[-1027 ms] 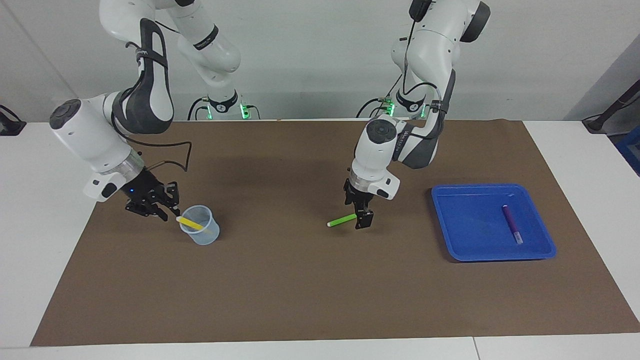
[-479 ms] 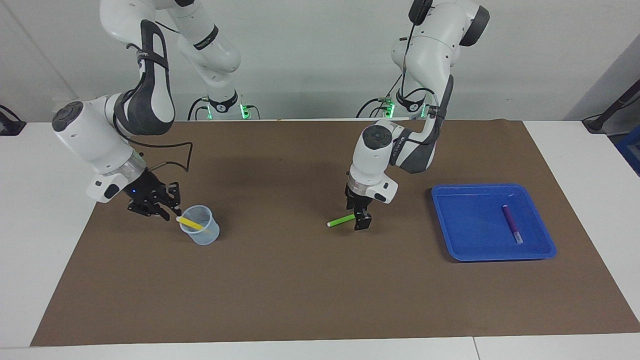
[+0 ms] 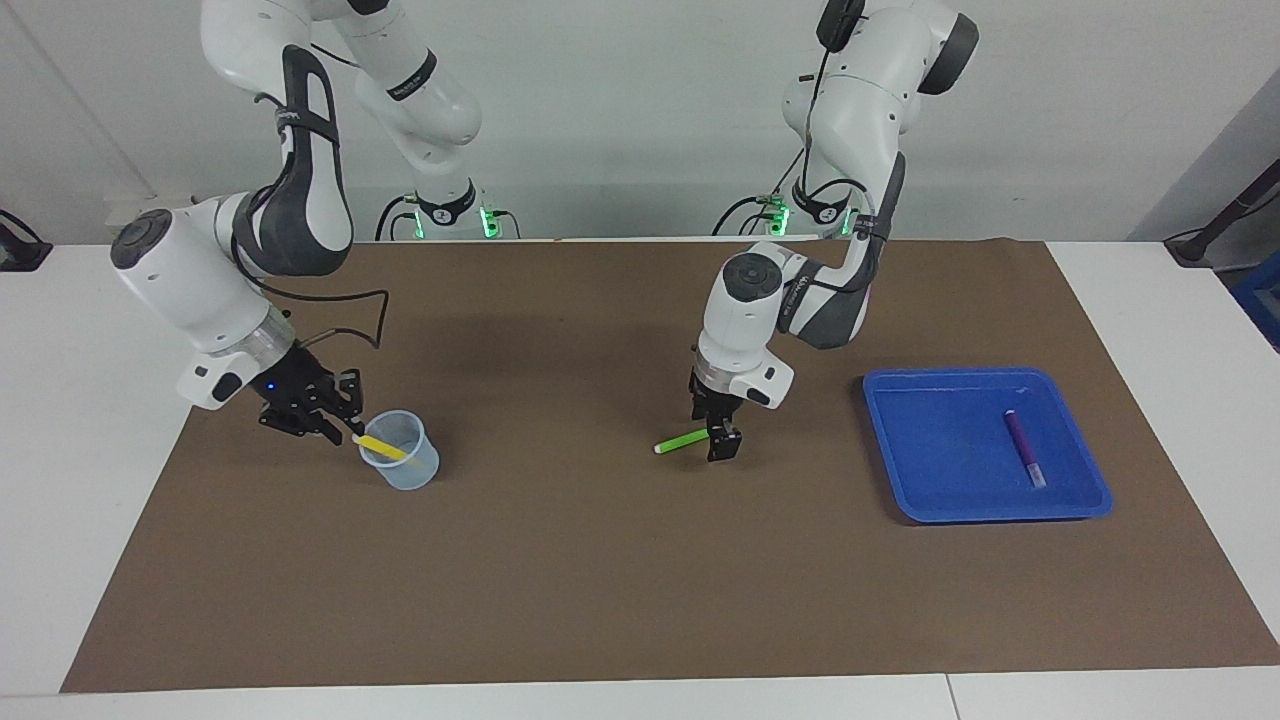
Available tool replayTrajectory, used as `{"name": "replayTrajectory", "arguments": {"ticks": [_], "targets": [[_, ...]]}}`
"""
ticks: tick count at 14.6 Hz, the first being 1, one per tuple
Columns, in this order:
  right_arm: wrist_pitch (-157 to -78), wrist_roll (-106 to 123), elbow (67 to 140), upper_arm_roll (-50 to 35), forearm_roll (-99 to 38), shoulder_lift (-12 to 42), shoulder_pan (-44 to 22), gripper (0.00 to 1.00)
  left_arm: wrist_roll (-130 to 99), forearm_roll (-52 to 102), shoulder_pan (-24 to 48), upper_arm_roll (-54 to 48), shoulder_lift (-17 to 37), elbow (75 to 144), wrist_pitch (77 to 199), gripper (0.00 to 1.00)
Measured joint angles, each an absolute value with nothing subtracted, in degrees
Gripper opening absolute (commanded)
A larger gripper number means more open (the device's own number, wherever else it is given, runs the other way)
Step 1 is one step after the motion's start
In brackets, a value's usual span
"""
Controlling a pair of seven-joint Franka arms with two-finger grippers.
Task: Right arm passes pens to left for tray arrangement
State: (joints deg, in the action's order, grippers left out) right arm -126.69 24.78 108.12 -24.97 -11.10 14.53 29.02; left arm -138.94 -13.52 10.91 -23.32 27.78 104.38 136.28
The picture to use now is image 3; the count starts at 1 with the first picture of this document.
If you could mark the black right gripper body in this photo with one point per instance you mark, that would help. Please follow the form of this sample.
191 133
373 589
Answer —
290 385

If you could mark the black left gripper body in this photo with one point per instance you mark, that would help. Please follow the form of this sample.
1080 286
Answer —
718 405

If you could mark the brown table mat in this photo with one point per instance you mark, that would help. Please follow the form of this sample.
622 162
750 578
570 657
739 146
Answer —
640 560

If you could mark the clear plastic cup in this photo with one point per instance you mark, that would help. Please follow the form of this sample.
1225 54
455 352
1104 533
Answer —
415 475

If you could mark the yellow pen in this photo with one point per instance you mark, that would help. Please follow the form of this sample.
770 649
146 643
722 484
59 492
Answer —
383 447

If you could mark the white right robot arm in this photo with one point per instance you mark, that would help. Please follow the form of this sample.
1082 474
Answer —
190 270

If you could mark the black stand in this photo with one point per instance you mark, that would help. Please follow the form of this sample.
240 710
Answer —
1240 205

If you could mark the purple pen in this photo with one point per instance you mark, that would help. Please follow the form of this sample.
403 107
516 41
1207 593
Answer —
1025 447

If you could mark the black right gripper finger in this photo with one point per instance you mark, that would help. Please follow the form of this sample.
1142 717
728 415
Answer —
325 432
350 395

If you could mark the green pen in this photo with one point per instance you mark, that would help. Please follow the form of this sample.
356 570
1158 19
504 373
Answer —
680 441

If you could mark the white box with yellow labels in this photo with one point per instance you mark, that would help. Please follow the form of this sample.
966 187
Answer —
125 205

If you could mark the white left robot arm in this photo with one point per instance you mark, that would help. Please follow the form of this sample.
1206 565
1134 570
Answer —
850 120

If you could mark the blue plastic tray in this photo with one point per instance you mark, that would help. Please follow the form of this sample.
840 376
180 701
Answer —
950 450

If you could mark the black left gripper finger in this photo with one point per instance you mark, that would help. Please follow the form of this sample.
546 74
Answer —
724 445
697 408

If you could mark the blue crate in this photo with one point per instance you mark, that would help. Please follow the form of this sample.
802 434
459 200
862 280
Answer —
1262 295

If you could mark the black clamp mount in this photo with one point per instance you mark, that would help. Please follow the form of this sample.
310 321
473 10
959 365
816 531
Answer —
20 255

